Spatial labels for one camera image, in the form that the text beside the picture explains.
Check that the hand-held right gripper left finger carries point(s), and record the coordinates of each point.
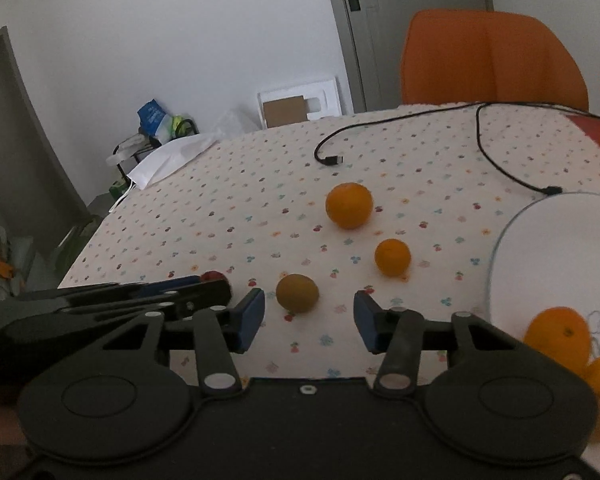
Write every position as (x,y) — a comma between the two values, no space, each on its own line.
(251,317)

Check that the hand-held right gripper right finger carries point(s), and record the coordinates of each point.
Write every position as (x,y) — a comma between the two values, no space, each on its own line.
(365,319)

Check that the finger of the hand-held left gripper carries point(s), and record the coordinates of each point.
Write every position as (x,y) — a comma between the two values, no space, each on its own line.
(130,287)
(200,292)

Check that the dark red small fruit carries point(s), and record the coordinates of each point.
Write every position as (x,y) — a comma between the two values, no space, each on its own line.
(213,276)

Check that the brown kiwi fruit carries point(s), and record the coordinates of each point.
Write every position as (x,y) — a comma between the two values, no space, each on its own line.
(297,293)

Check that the white ceramic plate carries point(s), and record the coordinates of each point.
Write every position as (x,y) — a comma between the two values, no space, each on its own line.
(545,260)

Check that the large orange with navel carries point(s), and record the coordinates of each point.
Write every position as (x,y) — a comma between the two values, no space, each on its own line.
(557,339)

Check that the small orange mandarin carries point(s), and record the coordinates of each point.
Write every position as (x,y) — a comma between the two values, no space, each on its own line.
(392,257)

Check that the large orange mandarin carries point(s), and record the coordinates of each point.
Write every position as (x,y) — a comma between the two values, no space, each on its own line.
(349,205)

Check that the white plastic bag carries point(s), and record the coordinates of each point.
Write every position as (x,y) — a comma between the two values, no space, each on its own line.
(170,160)

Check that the blue bag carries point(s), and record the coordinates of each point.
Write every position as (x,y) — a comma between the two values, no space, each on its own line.
(152,117)

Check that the white foam board with cardboard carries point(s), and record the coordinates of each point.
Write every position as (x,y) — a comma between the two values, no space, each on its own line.
(325,97)

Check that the orange chair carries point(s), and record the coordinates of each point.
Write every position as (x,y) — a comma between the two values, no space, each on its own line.
(490,60)

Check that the orange printed placemat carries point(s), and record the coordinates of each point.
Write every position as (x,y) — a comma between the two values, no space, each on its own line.
(591,130)

